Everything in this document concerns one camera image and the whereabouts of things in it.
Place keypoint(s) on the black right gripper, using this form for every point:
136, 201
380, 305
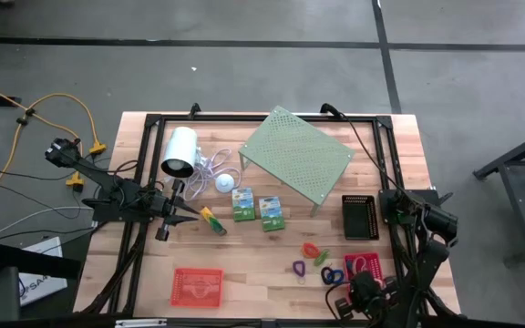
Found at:
367, 291

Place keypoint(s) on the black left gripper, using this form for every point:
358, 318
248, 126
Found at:
164, 207

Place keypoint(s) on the tan rubber band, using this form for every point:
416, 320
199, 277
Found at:
358, 263

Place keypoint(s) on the yellow green crayon box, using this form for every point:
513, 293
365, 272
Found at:
212, 221

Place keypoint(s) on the blue coil wristband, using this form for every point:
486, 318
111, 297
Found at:
339, 276

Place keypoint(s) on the black coil wristband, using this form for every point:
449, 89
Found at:
324, 275

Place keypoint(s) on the green coil wristband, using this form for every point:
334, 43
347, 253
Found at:
322, 257

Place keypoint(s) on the green blue crayon box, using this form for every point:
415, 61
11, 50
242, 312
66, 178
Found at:
243, 205
271, 214

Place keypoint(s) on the orange coil wristband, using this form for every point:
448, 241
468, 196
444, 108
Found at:
310, 250

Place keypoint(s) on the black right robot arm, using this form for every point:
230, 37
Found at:
431, 264

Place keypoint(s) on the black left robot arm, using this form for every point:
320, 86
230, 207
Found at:
107, 182

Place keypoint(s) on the white cylindrical desk lamp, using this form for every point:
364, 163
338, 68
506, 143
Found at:
180, 148

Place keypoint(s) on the black side desk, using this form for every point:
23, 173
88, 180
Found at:
34, 260

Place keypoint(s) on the red plastic basket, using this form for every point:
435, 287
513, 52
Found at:
374, 264

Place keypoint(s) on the white dome-shaped puck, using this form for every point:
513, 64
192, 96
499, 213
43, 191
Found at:
224, 183

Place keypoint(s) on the black plastic basket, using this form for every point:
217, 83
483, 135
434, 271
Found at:
359, 218

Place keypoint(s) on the orange plastic basket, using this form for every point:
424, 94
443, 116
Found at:
196, 288

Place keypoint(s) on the green perforated metal shelf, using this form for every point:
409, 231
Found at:
296, 150

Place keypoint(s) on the white printed sign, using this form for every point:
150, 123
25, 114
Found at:
39, 291

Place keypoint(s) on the black aluminium table frame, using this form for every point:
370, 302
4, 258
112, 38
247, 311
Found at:
226, 118

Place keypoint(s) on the silver metal bracket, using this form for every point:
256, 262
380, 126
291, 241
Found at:
139, 323

